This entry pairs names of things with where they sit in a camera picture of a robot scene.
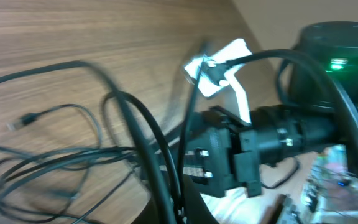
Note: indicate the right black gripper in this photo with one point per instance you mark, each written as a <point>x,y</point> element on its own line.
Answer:
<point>222,154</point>

